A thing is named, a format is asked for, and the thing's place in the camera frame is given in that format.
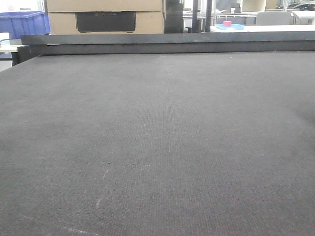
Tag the black conveyor belt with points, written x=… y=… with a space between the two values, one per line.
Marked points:
x=159 y=145

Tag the cardboard box with black print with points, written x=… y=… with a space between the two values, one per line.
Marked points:
x=123 y=22

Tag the upper cardboard box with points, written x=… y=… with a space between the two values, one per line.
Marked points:
x=104 y=5

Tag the black pillar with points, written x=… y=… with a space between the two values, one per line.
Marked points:
x=173 y=22

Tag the white background table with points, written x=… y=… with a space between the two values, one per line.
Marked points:
x=275 y=28

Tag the blue plastic crate background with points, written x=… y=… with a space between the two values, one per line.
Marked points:
x=18 y=23

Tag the black conveyor side rail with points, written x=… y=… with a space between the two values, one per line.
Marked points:
x=214 y=42

